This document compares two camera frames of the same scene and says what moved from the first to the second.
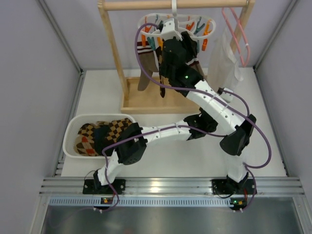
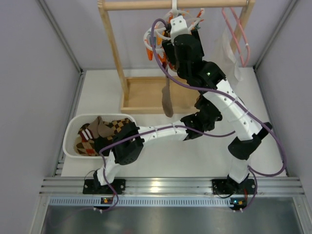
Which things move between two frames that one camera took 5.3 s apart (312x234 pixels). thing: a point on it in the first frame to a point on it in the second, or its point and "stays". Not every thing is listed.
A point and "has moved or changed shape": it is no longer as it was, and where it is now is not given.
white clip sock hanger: [197, 27] has moved or changed shape
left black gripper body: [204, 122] stays
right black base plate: [224, 186] stays
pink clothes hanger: [245, 36] stays
